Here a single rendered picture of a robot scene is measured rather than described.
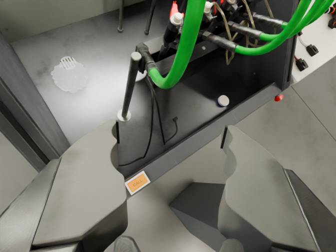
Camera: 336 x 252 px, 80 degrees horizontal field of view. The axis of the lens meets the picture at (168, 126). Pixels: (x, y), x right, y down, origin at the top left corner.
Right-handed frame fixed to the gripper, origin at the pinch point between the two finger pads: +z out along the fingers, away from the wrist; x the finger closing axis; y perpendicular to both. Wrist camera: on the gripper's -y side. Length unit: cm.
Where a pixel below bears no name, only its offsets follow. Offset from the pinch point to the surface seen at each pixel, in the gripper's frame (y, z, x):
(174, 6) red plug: -7.9, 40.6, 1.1
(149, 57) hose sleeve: 0.0, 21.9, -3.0
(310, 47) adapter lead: 0, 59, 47
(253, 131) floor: 76, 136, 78
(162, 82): 0.9, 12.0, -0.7
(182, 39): -4.4, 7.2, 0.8
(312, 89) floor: 50, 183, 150
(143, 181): 26.9, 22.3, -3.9
